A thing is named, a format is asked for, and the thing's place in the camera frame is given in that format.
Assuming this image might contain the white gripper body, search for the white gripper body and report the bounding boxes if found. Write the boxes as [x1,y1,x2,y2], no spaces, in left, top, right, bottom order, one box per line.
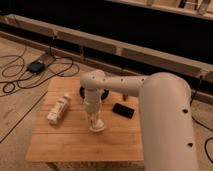
[84,98,101,122]

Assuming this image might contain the white sponge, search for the white sponge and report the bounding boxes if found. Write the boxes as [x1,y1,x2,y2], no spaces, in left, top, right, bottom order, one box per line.
[89,122,105,132]

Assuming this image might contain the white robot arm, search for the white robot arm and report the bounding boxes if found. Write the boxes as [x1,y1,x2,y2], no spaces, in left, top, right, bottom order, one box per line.
[80,70,199,171]

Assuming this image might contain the black bowl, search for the black bowl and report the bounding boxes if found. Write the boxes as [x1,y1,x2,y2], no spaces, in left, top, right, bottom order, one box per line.
[79,86,109,100]

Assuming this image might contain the small red-brown object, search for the small red-brown object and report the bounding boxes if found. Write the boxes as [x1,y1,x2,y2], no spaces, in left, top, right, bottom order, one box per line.
[122,94,128,101]

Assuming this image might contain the white plastic bottle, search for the white plastic bottle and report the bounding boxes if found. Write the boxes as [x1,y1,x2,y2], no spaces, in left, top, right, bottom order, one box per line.
[46,93,71,125]

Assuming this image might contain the black rectangular box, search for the black rectangular box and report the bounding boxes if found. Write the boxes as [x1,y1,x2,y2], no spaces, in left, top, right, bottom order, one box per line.
[112,103,134,119]

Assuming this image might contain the wooden table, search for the wooden table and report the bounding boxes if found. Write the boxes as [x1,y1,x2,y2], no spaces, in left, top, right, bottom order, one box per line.
[26,77,143,163]

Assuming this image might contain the dark power adapter box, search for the dark power adapter box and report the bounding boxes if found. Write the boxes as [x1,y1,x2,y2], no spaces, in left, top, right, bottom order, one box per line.
[27,61,45,74]

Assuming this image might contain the black cable right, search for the black cable right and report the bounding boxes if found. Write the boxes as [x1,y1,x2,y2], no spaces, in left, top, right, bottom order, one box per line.
[188,75,213,164]

